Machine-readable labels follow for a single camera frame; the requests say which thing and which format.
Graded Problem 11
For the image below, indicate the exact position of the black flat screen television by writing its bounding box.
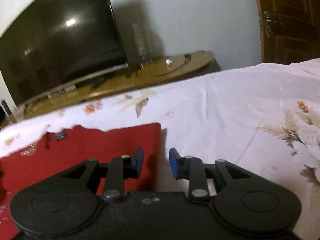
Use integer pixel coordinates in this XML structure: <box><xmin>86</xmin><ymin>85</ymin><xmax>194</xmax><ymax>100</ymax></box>
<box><xmin>1</xmin><ymin>0</ymin><xmax>127</xmax><ymax>105</ymax></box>

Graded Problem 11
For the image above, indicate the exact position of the silver set-top box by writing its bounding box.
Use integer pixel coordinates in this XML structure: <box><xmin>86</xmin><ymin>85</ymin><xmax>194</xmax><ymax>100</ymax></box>
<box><xmin>47</xmin><ymin>85</ymin><xmax>77</xmax><ymax>99</ymax></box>

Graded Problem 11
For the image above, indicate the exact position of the black cable on stand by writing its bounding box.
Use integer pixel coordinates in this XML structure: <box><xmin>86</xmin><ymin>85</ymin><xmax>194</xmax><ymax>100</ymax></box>
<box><xmin>152</xmin><ymin>50</ymin><xmax>206</xmax><ymax>77</ymax></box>

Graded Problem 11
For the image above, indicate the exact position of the small white object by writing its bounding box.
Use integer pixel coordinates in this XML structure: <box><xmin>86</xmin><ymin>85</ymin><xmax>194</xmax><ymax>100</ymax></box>
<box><xmin>165</xmin><ymin>58</ymin><xmax>172</xmax><ymax>66</ymax></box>

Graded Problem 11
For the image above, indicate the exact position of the floral white bed sheet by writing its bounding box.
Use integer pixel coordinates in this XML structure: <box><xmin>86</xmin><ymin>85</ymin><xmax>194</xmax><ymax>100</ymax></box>
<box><xmin>1</xmin><ymin>59</ymin><xmax>319</xmax><ymax>239</ymax></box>

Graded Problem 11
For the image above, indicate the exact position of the wooden tv stand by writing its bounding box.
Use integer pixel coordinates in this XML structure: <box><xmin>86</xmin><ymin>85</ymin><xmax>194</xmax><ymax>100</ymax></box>
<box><xmin>0</xmin><ymin>50</ymin><xmax>215</xmax><ymax>129</ymax></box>

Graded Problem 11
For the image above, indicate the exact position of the red cloth garment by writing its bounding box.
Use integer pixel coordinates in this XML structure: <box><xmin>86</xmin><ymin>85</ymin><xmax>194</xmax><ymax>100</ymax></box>
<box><xmin>1</xmin><ymin>123</ymin><xmax>161</xmax><ymax>239</ymax></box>

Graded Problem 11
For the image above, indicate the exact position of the clear glass vase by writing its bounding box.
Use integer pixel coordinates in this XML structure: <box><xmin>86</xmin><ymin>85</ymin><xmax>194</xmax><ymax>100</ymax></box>
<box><xmin>131</xmin><ymin>23</ymin><xmax>152</xmax><ymax>69</ymax></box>

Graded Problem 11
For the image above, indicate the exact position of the brass door handle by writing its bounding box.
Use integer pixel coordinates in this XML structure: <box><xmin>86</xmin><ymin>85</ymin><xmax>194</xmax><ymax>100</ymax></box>
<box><xmin>259</xmin><ymin>11</ymin><xmax>284</xmax><ymax>39</ymax></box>

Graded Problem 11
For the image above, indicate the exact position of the brown wooden door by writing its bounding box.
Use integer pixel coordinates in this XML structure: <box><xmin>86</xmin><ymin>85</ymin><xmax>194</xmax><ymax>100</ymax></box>
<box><xmin>256</xmin><ymin>0</ymin><xmax>319</xmax><ymax>64</ymax></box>

